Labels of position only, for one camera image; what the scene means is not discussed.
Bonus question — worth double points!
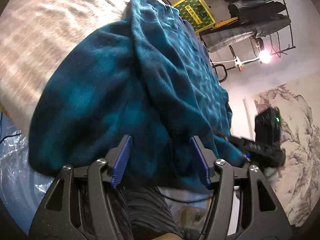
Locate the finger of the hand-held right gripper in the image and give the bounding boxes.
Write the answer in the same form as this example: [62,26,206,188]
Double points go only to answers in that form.
[216,131,253,160]

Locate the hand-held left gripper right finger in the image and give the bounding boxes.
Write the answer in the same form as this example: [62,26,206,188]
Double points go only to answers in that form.
[189,136,293,240]

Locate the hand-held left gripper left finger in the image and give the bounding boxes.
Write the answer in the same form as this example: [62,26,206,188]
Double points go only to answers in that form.
[29,134,134,240]

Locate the black metal clothes rack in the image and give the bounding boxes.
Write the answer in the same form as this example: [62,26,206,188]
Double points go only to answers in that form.
[211,0,297,82]

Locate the person's dark shorts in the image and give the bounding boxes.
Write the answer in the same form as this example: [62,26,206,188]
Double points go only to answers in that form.
[122,187,187,240]

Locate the white clip lamp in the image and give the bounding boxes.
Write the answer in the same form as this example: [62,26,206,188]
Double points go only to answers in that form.
[234,49,272,68]

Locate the grey plaid coat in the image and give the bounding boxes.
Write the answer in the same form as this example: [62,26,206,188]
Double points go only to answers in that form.
[199,16,292,53]

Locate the yellow wooden stick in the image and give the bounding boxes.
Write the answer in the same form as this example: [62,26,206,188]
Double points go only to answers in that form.
[212,17,239,28]

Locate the black hanging jacket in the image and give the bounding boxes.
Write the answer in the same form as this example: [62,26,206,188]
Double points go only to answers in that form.
[228,2,290,24]

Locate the dark denim jacket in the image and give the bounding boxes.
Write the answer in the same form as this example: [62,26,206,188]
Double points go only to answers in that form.
[228,0,282,13]

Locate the yellow green patterned box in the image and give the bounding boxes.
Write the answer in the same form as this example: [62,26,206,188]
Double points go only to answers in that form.
[172,0,216,33]

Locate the plaid bed cover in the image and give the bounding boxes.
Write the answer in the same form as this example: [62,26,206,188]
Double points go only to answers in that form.
[0,0,173,135]

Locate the white wall conduit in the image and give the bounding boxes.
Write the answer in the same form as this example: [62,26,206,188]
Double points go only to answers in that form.
[242,97,257,140]

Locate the landscape wall tapestry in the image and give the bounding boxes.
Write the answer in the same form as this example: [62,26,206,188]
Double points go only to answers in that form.
[254,85,320,228]

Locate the black arched metal frame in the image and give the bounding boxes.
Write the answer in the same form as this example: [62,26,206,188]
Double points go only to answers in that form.
[214,64,230,82]

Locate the white lamp cable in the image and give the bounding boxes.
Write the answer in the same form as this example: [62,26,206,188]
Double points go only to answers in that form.
[211,60,237,67]

